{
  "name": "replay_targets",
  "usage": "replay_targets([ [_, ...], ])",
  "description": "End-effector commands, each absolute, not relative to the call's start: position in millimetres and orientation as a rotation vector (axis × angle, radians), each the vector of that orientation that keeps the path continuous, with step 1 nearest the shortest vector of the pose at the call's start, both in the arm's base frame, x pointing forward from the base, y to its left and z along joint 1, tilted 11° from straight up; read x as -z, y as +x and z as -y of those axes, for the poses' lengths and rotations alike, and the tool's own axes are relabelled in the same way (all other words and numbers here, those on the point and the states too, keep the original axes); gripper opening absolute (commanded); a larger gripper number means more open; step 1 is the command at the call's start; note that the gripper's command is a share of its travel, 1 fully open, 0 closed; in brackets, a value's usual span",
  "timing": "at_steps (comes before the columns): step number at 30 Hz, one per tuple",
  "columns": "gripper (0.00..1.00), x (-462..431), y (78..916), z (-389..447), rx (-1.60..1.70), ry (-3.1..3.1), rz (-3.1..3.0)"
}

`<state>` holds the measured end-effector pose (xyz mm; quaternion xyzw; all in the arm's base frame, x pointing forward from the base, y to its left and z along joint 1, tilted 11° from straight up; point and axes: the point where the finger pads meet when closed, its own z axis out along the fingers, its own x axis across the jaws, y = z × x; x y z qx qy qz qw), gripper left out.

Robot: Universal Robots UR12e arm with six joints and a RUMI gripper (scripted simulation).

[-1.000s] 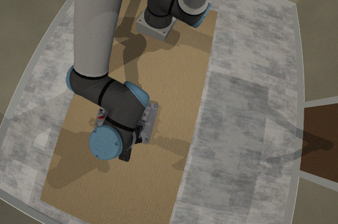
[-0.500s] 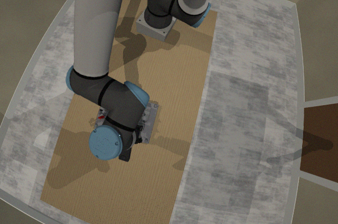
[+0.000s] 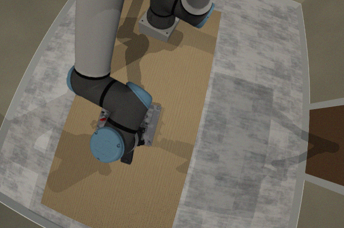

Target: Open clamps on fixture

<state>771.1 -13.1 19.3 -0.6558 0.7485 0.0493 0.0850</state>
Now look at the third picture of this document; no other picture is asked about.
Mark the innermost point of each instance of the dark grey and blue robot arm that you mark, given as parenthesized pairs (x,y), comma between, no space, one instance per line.
(96,25)

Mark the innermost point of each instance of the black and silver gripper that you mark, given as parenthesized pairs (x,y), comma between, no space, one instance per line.
(140,133)

